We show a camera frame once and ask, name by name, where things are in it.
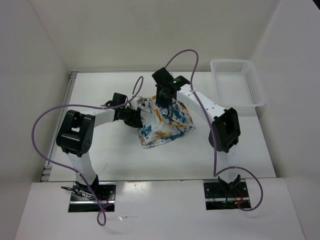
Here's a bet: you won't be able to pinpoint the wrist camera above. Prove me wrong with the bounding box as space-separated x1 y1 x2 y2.
151 67 190 91
102 93 144 110

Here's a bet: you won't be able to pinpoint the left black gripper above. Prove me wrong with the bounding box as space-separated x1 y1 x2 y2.
119 105 143 128

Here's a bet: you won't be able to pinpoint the white perforated plastic basket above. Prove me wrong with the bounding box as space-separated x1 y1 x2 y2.
210 59 266 108

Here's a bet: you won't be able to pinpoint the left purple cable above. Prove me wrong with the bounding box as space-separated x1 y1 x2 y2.
31 76 144 226

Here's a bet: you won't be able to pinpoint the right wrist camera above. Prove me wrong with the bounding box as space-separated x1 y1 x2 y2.
151 67 190 91

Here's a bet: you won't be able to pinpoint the white teal yellow patterned shorts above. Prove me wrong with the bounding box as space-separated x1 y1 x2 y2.
138 96 196 149

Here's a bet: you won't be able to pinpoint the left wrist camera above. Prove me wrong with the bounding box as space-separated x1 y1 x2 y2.
102 93 144 110

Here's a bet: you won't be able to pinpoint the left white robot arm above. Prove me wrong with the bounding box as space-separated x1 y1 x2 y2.
56 106 143 200

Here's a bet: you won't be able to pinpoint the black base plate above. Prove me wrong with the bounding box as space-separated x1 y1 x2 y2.
61 182 116 213
203 180 251 211

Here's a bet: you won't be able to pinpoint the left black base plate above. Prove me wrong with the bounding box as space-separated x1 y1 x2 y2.
61 182 116 213

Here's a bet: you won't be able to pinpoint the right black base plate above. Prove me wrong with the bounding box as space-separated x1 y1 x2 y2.
203 180 251 211

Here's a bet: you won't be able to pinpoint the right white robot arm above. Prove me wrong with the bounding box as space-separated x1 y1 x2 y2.
156 80 241 197

